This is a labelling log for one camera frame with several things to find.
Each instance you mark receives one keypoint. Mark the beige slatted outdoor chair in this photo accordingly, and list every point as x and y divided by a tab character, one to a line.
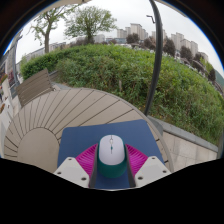
33	87

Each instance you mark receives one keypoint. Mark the beige parasol with dark pole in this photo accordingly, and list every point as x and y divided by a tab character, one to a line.
156	60

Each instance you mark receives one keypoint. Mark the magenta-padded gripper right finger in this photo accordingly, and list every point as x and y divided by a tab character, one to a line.
140	161

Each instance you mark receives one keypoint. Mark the round leafy tree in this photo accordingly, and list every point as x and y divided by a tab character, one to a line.
89	21

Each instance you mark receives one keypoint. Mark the white and teal computer mouse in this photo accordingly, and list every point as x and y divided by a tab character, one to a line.
111	151

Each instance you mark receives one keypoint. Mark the green hedge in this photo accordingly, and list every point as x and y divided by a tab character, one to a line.
110	66

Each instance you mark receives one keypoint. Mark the tree with bare trunk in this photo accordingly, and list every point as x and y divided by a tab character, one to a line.
46	40

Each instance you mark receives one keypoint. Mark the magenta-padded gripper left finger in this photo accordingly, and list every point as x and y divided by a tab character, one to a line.
85	161

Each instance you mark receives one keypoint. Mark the distant high-rise buildings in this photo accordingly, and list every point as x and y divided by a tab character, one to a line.
136	30

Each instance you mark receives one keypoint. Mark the blue mouse pad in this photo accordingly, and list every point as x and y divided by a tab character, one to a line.
80	136

